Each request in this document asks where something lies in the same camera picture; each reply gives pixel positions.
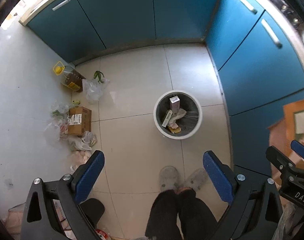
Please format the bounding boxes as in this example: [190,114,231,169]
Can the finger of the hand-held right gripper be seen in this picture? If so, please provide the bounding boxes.
[291,140,304,161]
[265,146,301,180]

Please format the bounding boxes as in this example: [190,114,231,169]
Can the person's right leg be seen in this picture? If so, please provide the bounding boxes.
[178,189,218,240]

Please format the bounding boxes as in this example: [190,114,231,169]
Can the black round object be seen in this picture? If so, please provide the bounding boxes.
[78,198,105,230]

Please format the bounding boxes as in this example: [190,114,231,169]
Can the grey slipper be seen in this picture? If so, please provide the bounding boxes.
[159,166,180,193]
[183,169,210,192]

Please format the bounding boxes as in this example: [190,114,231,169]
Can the plastic bag with greens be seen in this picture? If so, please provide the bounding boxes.
[50,101,71,121]

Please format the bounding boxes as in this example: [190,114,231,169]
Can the pink meat bag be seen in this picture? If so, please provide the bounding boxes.
[67,150,92,173]

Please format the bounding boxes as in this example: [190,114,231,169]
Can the pink floor mat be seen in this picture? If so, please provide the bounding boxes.
[7,204,28,235]

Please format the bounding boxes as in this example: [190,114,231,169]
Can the white trash bin black liner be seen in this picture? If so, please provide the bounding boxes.
[153,90,202,140]

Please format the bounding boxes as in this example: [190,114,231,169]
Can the cooking oil bottle yellow cap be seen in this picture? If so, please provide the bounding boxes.
[53,61,86,92]

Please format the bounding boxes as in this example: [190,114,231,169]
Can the person's leg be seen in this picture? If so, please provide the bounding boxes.
[178,189,218,240]
[145,190,182,240]

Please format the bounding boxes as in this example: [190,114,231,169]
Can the green white flat box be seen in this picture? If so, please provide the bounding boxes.
[162,109,173,127]

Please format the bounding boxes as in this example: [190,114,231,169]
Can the person's left leg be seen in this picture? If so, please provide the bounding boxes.
[145,190,182,240]

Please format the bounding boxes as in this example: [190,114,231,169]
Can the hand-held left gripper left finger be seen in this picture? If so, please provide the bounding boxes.
[20,150,105,240]

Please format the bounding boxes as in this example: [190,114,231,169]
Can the crumpled white paper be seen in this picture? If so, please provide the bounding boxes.
[173,109,187,121]

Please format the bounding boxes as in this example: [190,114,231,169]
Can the red white packet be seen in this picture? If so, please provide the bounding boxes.
[95,228,112,240]

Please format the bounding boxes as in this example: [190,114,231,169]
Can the checkered brown white mat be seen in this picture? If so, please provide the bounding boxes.
[267,97,304,173]

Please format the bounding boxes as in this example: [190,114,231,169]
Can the silver cabinet handle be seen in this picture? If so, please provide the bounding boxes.
[52,0,71,11]
[261,19,283,49]
[238,0,258,15]

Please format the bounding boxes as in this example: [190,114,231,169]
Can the brown cardboard box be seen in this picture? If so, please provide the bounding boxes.
[68,106,92,137]

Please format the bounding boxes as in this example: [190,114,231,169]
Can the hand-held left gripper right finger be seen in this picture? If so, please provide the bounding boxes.
[202,151,283,240]

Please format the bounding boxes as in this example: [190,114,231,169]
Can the blue cabinet door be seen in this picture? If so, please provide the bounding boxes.
[227,86,304,178]
[26,0,107,64]
[151,0,226,42]
[217,10,304,117]
[71,0,158,50]
[205,0,266,71]

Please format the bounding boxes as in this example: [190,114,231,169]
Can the clear plastic bag pink contents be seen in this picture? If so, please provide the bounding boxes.
[43,122,69,147]

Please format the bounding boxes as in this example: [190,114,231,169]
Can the white carton box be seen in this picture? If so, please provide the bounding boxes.
[169,96,180,114]

